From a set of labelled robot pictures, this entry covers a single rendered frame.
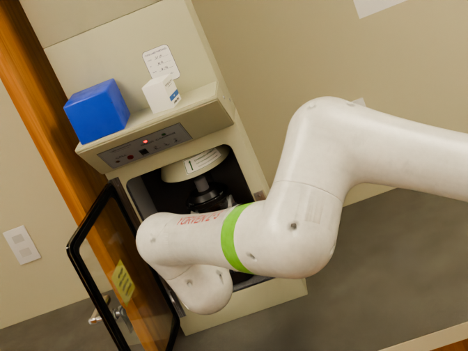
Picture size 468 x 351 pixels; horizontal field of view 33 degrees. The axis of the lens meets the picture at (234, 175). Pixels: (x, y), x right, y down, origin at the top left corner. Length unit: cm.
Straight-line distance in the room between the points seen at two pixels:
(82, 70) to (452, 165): 89
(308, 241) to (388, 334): 62
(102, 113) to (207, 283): 41
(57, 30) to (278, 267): 82
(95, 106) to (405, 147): 72
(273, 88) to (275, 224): 108
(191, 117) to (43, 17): 38
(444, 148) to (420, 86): 107
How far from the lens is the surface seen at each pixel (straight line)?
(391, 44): 217
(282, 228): 112
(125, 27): 170
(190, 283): 153
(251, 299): 193
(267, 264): 115
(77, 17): 172
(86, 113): 165
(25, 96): 169
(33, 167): 231
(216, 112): 165
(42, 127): 171
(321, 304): 187
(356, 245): 205
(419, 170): 116
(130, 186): 183
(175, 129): 167
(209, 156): 181
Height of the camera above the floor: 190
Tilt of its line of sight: 20 degrees down
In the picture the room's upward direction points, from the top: 23 degrees counter-clockwise
